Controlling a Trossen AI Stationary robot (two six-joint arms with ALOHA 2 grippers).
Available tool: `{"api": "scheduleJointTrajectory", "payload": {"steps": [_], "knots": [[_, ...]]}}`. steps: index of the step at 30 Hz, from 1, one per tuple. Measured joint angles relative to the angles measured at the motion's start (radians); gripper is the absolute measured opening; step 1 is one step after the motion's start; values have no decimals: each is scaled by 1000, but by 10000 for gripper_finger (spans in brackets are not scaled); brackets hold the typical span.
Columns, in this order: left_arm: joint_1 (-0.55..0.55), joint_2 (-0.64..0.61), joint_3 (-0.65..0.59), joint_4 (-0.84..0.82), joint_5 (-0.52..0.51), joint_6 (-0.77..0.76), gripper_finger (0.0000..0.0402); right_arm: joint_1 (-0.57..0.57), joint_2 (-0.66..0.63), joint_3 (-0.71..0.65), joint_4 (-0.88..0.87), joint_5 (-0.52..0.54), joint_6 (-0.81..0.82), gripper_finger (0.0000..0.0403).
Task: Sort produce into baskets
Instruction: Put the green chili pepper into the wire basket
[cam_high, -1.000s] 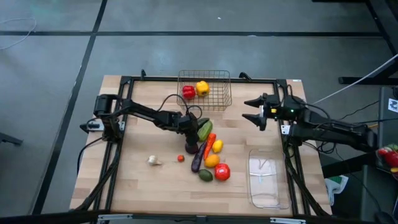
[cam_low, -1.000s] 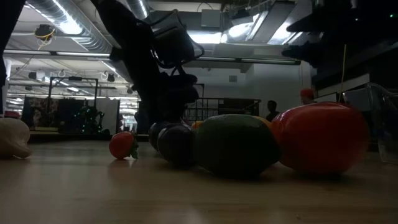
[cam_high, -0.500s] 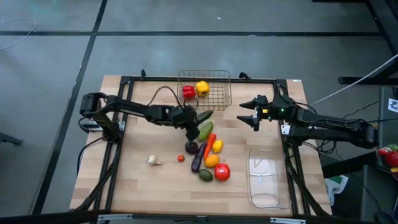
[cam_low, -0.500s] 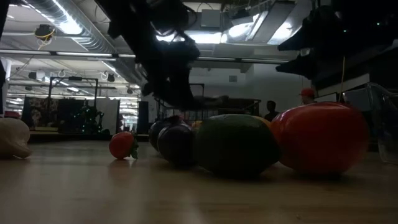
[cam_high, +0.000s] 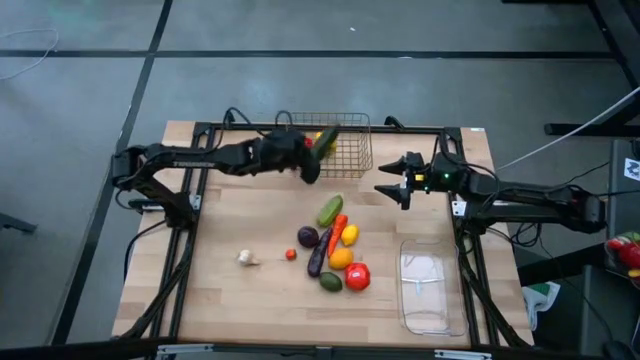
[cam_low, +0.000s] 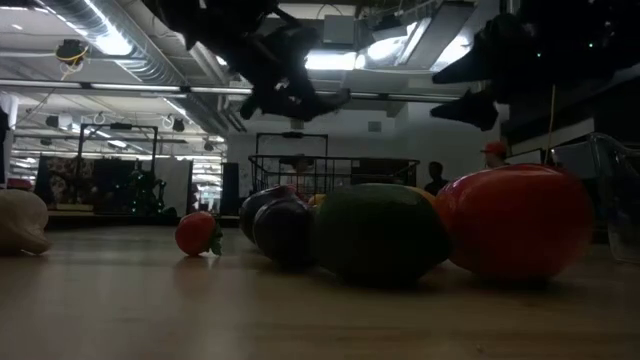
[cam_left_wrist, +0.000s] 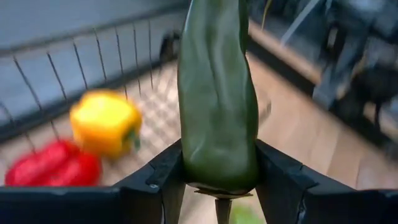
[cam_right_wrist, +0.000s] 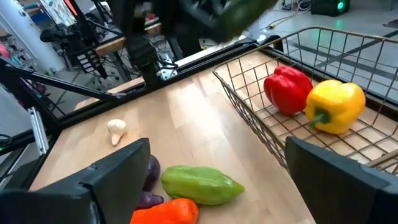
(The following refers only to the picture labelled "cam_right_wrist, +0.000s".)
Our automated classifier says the black box green light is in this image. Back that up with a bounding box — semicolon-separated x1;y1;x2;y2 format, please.
310;0;351;17

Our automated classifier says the orange carrot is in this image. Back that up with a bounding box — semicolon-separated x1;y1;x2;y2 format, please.
129;198;200;224

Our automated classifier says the red bell pepper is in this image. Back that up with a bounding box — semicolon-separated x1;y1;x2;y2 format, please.
263;65;313;116

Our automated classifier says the white round pillar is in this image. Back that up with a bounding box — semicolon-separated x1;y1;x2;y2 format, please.
0;0;66;74

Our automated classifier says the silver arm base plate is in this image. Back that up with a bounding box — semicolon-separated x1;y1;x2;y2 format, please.
157;67;178;80

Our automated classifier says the silver frame bracket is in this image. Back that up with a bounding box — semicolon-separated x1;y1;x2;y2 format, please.
27;107;50;156

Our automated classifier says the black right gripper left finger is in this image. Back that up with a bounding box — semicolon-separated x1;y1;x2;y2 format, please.
0;138;152;224

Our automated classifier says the black aluminium rig frame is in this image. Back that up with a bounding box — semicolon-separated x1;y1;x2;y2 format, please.
0;34;284;187

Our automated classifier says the light green chayote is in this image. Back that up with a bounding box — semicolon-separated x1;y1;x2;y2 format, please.
160;165;246;206

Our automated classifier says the black background robot rig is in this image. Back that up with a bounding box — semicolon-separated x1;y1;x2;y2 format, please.
39;0;109;80

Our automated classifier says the dark purple eggplant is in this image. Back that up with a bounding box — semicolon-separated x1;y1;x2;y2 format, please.
142;154;162;192

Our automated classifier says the wooden background table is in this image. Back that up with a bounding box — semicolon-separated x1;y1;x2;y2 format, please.
95;22;162;57

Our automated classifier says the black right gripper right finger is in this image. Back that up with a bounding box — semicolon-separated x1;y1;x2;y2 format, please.
284;136;398;224

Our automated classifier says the metal wire basket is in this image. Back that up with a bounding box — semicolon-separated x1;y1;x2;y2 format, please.
213;26;398;175

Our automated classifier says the white garlic bulb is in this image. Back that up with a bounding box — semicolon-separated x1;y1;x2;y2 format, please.
107;119;127;146

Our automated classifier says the dark green cucumber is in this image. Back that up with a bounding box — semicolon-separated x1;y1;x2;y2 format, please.
216;0;279;43

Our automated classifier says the yellow bell pepper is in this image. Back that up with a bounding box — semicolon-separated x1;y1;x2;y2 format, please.
304;79;366;135

